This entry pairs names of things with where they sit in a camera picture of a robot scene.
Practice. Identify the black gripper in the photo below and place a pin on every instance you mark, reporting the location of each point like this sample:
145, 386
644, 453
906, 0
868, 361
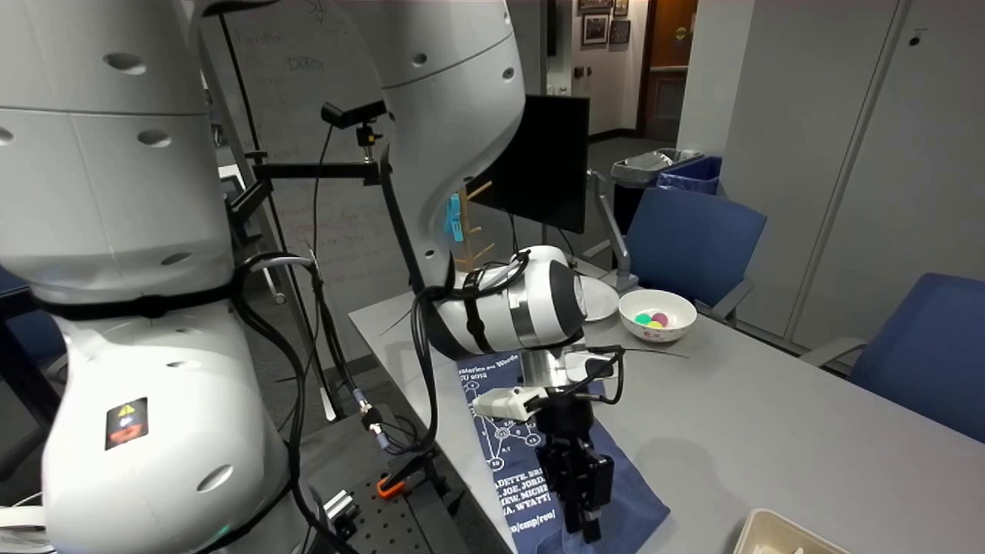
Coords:
575, 464

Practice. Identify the blue shirt with white print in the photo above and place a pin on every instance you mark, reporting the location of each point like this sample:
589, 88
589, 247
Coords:
636, 504

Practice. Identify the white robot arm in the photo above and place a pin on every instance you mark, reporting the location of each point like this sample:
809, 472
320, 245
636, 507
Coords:
135, 204

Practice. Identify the orange black clamp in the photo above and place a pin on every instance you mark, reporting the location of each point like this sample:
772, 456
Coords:
391, 486

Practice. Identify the beige tray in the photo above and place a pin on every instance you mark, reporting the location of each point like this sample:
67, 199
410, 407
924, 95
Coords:
789, 535

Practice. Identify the green ball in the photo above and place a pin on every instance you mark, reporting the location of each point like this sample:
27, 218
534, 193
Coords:
637, 320

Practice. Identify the white bowl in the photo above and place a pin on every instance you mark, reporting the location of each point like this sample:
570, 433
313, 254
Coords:
671, 332

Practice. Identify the pink ball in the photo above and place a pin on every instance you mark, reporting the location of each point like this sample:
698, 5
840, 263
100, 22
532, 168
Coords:
658, 318

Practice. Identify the blue office chair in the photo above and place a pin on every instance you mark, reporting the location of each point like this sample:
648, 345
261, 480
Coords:
693, 240
924, 349

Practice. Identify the grey trash bin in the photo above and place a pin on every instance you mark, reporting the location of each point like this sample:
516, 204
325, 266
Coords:
641, 170

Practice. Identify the black monitor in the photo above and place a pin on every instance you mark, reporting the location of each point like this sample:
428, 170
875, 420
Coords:
550, 164

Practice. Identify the blue recycling bin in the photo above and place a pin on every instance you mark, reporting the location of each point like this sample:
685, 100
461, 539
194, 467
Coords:
693, 175

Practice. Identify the brown wooden door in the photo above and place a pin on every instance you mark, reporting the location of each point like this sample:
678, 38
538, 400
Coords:
665, 62

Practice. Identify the grey metal cabinet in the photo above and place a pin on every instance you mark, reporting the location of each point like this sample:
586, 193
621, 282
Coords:
882, 155

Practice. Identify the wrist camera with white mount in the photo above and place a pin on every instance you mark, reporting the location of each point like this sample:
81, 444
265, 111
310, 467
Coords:
509, 400

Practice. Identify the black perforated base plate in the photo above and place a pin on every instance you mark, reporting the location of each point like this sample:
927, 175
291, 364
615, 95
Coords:
390, 528

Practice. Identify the black camera on boom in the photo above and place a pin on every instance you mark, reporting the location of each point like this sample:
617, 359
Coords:
355, 109

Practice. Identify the framed wall picture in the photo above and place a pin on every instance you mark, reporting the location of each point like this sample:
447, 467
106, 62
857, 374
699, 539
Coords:
621, 32
593, 29

